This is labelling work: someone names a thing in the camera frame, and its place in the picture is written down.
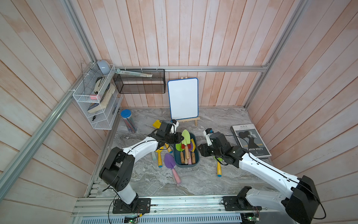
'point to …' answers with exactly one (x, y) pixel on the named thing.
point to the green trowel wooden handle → (182, 157)
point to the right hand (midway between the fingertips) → (200, 146)
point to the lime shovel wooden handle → (186, 152)
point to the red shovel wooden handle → (189, 146)
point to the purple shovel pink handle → (170, 162)
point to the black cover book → (249, 138)
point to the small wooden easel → (195, 119)
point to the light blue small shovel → (154, 157)
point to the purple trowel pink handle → (189, 161)
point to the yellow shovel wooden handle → (193, 157)
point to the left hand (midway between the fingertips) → (183, 140)
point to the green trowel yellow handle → (219, 168)
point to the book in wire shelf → (99, 107)
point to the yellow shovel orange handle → (169, 149)
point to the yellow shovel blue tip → (160, 157)
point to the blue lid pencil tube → (126, 114)
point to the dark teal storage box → (177, 149)
